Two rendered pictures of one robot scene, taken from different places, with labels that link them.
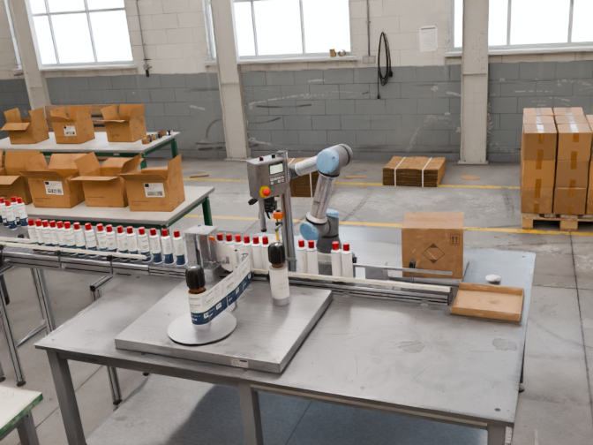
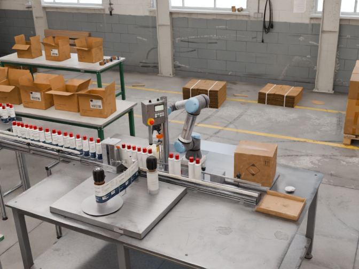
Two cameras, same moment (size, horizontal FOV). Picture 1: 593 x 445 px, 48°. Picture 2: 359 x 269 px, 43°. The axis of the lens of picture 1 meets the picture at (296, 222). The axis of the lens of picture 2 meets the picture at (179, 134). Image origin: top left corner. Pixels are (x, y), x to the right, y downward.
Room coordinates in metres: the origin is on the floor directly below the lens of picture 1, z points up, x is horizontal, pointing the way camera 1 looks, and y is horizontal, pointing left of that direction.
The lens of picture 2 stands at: (-0.20, -0.42, 2.68)
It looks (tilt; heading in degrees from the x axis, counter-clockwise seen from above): 24 degrees down; 6
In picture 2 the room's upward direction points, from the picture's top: 2 degrees counter-clockwise
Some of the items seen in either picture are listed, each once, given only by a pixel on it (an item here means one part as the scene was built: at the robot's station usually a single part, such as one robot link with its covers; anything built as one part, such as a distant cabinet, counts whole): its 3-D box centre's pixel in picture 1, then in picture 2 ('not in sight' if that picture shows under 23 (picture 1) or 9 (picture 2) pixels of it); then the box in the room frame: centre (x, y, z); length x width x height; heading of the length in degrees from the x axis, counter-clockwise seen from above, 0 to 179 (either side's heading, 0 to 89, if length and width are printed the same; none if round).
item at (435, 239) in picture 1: (433, 244); (255, 163); (3.12, -0.69, 0.99); 0.30 x 0.24 x 0.27; 75
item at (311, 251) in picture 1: (312, 260); (177, 166); (3.06, -0.06, 0.98); 0.05 x 0.05 x 0.20
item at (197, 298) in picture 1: (198, 297); (100, 186); (2.63, 0.46, 1.04); 0.09 x 0.09 x 0.29
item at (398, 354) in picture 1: (304, 297); (170, 189); (2.97, -0.01, 0.82); 2.10 x 1.50 x 0.02; 67
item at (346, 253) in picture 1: (347, 262); (197, 170); (2.99, -0.23, 0.98); 0.05 x 0.05 x 0.20
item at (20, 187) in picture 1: (11, 179); (10, 87); (5.20, 2.27, 0.97); 0.44 x 0.38 x 0.37; 165
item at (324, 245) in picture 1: (328, 240); (193, 151); (3.45, -0.17, 0.92); 0.15 x 0.15 x 0.10
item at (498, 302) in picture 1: (487, 300); (281, 204); (2.72, -0.85, 0.85); 0.30 x 0.26 x 0.04; 67
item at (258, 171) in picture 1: (266, 177); (153, 112); (3.23, 0.13, 1.38); 0.17 x 0.10 x 0.19; 122
